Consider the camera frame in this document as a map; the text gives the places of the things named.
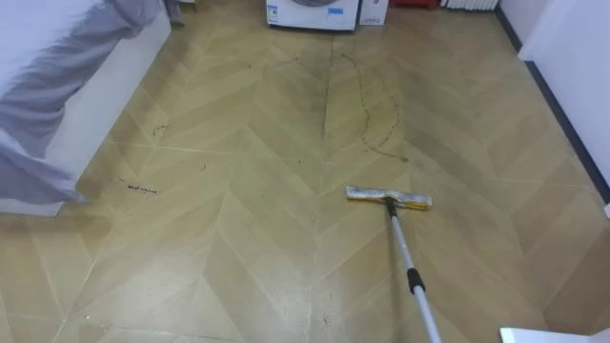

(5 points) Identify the grey bed with white base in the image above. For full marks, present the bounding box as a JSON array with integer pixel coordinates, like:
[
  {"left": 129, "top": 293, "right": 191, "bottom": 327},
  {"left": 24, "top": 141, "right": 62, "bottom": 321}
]
[{"left": 0, "top": 0, "right": 185, "bottom": 218}]

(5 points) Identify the white cardboard box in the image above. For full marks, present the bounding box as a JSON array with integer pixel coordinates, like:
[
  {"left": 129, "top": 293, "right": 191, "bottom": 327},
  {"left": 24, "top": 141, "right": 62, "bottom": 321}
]
[{"left": 357, "top": 0, "right": 390, "bottom": 27}]

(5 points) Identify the mop with silver pole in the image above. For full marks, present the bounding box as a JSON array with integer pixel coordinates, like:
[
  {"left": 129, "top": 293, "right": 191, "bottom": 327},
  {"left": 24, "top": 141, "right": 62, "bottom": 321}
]
[{"left": 344, "top": 184, "right": 443, "bottom": 343}]

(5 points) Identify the white washing machine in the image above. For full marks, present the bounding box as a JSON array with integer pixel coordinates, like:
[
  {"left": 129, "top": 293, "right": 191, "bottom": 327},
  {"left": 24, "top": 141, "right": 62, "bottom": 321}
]
[{"left": 265, "top": 0, "right": 360, "bottom": 32}]

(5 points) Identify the white furniture corner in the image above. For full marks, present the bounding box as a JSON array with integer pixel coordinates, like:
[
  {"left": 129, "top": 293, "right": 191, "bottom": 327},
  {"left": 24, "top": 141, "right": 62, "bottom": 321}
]
[{"left": 498, "top": 327, "right": 610, "bottom": 343}]

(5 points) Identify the white radiator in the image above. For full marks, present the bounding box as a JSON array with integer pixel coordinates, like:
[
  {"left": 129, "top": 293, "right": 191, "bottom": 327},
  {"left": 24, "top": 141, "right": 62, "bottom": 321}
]
[{"left": 440, "top": 0, "right": 499, "bottom": 11}]

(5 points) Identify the red box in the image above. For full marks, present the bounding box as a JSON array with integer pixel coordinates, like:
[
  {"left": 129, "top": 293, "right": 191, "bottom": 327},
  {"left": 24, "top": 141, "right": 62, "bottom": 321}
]
[{"left": 389, "top": 0, "right": 439, "bottom": 10}]

